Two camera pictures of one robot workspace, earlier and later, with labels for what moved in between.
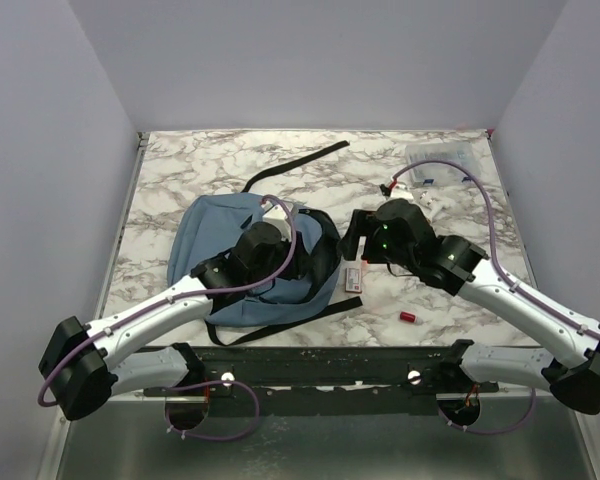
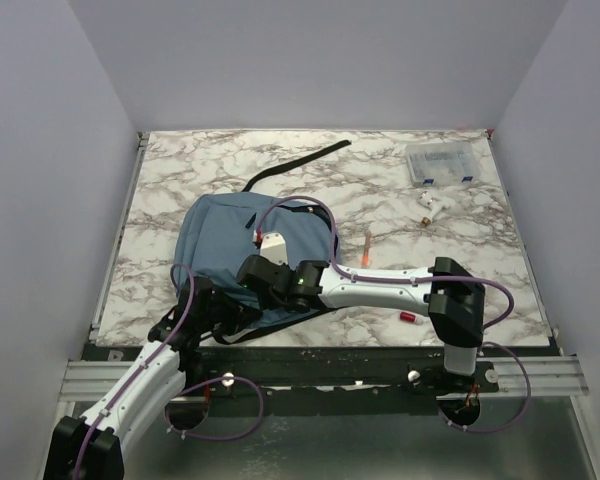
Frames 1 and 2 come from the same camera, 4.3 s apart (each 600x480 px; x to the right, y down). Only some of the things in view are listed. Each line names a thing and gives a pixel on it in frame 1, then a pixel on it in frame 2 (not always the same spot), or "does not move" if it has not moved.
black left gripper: x=299 y=260 -> x=240 y=316
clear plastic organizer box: x=436 y=174 does not move
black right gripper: x=363 y=223 -> x=266 y=303
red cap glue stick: x=411 y=318 does not move
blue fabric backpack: x=208 y=230 does not move
